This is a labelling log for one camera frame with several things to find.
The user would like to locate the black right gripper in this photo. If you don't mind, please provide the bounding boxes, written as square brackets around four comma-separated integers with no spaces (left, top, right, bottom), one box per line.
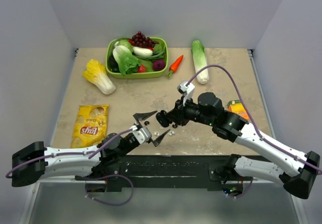
[166,95,215,126]

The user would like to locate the black earbud charging case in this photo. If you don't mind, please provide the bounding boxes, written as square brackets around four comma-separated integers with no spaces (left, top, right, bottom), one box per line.
[155,110,169,128]

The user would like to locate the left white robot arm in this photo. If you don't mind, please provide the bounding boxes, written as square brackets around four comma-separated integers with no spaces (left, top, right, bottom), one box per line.
[6,111,165,187]

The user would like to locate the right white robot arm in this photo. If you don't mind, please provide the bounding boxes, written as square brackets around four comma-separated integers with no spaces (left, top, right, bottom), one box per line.
[156,92,320,199]

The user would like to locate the orange toy carrot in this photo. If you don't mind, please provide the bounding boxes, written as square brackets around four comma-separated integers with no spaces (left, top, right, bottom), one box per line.
[166,55,184,79]

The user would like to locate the purple toy onion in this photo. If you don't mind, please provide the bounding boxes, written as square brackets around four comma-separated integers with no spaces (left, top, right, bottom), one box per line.
[152,59,166,71]

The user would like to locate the yellow Lays chip bag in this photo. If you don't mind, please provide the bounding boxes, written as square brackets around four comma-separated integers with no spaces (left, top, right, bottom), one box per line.
[70,105,109,148]

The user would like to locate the red toy strawberry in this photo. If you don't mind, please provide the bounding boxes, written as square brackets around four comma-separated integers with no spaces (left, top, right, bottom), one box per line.
[137,64,146,73]

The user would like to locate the orange sponge box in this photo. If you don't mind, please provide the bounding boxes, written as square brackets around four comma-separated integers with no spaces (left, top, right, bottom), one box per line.
[227,100,250,120]

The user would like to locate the green white napa cabbage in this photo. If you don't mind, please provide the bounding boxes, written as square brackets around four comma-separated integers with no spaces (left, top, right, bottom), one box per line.
[191,40,209,85]

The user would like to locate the white toy radish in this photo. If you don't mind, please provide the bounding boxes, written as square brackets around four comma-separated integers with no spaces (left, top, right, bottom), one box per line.
[133,46,153,57]

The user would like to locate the yellow toy cabbage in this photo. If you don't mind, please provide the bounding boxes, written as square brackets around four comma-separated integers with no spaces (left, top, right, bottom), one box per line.
[82,59,116,95]

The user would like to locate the green toy lettuce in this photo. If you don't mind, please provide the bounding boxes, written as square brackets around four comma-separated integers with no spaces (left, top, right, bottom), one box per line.
[112,45,140,76]

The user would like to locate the dark red toy grapes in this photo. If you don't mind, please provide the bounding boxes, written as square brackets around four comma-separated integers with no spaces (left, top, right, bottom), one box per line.
[128,31,159,49]

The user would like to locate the green plastic basket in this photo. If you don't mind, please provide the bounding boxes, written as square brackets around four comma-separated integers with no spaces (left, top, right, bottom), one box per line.
[105,36,169,80]

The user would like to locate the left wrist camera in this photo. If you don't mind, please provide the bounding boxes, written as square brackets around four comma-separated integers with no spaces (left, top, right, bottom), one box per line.
[130,125,152,144]

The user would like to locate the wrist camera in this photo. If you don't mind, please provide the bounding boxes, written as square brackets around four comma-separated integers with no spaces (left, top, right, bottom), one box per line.
[130,125,152,144]
[177,81,195,106]

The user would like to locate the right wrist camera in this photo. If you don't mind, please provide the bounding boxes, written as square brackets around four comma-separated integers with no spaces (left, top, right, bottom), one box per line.
[177,81,195,106]

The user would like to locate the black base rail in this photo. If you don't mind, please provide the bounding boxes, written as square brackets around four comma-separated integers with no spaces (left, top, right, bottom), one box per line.
[86,155,251,191]

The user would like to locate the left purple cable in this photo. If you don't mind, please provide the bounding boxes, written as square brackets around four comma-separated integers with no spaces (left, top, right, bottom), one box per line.
[5,127,139,206]

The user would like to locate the purple cable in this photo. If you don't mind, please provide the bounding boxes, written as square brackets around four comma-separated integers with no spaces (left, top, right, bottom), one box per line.
[186,64,322,199]
[5,127,139,206]

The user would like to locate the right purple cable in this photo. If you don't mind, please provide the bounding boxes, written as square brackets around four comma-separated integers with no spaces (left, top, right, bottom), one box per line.
[186,64,322,199]

